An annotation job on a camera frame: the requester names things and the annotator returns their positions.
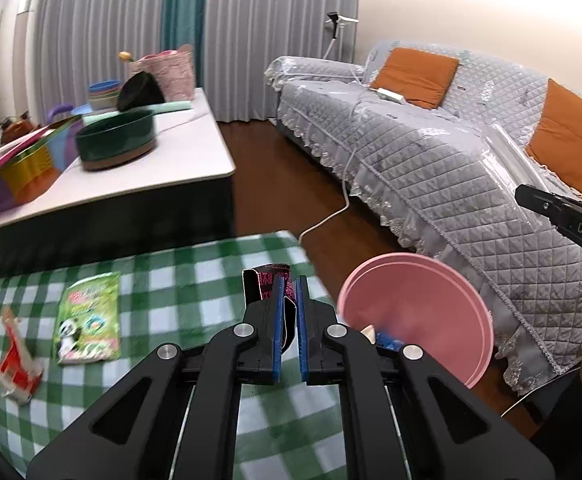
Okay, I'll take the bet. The green panda snack packet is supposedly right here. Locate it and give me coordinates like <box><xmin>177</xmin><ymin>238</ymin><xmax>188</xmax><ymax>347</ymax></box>
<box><xmin>53</xmin><ymin>271</ymin><xmax>122</xmax><ymax>365</ymax></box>

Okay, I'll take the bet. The red white crumpled wrapper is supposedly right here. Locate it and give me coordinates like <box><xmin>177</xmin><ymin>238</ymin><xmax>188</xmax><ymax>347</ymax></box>
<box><xmin>0</xmin><ymin>306</ymin><xmax>44</xmax><ymax>405</ymax></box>

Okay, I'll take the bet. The dark brown pot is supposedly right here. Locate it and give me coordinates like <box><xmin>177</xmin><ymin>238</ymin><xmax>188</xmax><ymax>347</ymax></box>
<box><xmin>0</xmin><ymin>119</ymin><xmax>36</xmax><ymax>145</ymax></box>

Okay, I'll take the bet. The dark green basin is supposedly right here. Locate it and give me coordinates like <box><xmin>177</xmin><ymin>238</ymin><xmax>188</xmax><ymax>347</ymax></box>
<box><xmin>76</xmin><ymin>108</ymin><xmax>158</xmax><ymax>172</ymax></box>

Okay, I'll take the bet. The grey quilted sofa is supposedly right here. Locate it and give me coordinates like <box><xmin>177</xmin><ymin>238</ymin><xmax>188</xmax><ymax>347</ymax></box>
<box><xmin>263</xmin><ymin>39</ymin><xmax>582</xmax><ymax>396</ymax></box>

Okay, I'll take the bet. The white stand with black camera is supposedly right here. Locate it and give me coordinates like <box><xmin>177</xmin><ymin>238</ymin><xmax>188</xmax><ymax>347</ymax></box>
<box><xmin>323</xmin><ymin>11</ymin><xmax>359</xmax><ymax>61</ymax></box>

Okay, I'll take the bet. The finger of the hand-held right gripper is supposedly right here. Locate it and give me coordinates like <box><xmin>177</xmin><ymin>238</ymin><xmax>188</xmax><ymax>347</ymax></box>
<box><xmin>515</xmin><ymin>184</ymin><xmax>572</xmax><ymax>233</ymax></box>

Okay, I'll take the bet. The orange cushion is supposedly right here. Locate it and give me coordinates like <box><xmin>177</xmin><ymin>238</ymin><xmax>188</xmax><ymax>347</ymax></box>
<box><xmin>370</xmin><ymin>47</ymin><xmax>460</xmax><ymax>110</ymax></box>
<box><xmin>525</xmin><ymin>78</ymin><xmax>582</xmax><ymax>213</ymax></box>

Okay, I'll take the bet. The stack of coloured bowls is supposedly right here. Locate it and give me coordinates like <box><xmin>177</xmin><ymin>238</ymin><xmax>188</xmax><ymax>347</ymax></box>
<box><xmin>88</xmin><ymin>80</ymin><xmax>122</xmax><ymax>111</ymax></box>

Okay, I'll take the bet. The clear bubble wrap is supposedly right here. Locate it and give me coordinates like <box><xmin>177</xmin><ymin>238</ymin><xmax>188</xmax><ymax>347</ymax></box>
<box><xmin>481</xmin><ymin>122</ymin><xmax>552</xmax><ymax>226</ymax></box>

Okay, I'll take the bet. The colourful striped box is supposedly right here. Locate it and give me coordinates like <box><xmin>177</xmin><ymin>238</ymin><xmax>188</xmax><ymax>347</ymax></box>
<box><xmin>0</xmin><ymin>114</ymin><xmax>84</xmax><ymax>223</ymax></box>

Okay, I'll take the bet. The white standing air conditioner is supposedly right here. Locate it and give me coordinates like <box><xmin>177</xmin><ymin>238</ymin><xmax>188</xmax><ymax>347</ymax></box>
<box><xmin>0</xmin><ymin>0</ymin><xmax>39</xmax><ymax>126</ymax></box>

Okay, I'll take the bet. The white cable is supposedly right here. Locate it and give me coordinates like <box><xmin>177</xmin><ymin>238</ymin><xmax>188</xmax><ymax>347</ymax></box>
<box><xmin>298</xmin><ymin>67</ymin><xmax>386</xmax><ymax>243</ymax></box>

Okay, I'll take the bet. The white coffee table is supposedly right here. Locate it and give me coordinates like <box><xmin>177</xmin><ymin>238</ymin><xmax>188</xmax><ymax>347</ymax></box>
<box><xmin>0</xmin><ymin>87</ymin><xmax>236</xmax><ymax>281</ymax></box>

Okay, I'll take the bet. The pink plastic basin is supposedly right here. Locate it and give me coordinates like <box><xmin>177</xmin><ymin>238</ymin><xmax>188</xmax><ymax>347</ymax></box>
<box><xmin>337</xmin><ymin>253</ymin><xmax>495</xmax><ymax>390</ymax></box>

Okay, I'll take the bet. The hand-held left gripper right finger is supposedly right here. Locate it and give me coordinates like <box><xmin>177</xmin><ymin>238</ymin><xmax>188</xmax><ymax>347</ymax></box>
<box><xmin>296</xmin><ymin>275</ymin><xmax>556</xmax><ymax>480</ymax></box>

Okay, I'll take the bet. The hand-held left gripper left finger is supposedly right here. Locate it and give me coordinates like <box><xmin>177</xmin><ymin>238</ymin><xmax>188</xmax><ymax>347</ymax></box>
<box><xmin>26</xmin><ymin>275</ymin><xmax>288</xmax><ymax>480</ymax></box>

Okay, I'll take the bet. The teal curtain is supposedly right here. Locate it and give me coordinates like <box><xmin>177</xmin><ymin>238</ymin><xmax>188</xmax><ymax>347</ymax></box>
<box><xmin>163</xmin><ymin>0</ymin><xmax>206</xmax><ymax>93</ymax></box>

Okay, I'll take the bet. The green checked cloth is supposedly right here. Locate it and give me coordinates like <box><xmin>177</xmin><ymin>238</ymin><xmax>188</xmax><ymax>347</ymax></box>
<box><xmin>0</xmin><ymin>230</ymin><xmax>366</xmax><ymax>480</ymax></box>

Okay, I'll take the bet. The grey curtain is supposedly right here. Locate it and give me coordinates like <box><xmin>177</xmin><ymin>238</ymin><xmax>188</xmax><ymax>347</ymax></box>
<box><xmin>33</xmin><ymin>0</ymin><xmax>169</xmax><ymax>111</ymax></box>
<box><xmin>198</xmin><ymin>0</ymin><xmax>362</xmax><ymax>123</ymax></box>

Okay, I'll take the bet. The black and pink wrapper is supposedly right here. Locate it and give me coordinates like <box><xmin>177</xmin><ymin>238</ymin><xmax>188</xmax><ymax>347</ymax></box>
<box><xmin>242</xmin><ymin>262</ymin><xmax>296</xmax><ymax>353</ymax></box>

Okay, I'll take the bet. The pink fabric basket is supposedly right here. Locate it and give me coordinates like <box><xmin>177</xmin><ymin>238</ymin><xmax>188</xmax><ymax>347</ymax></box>
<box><xmin>130</xmin><ymin>44</ymin><xmax>195</xmax><ymax>102</ymax></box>

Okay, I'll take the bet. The purple plastic scoop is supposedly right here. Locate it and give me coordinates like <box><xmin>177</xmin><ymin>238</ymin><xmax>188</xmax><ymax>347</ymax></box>
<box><xmin>46</xmin><ymin>102</ymin><xmax>74</xmax><ymax>126</ymax></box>

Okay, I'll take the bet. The blue plastic wrapper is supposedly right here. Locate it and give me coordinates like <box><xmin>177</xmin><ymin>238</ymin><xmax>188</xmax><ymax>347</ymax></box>
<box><xmin>375</xmin><ymin>331</ymin><xmax>404</xmax><ymax>351</ymax></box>

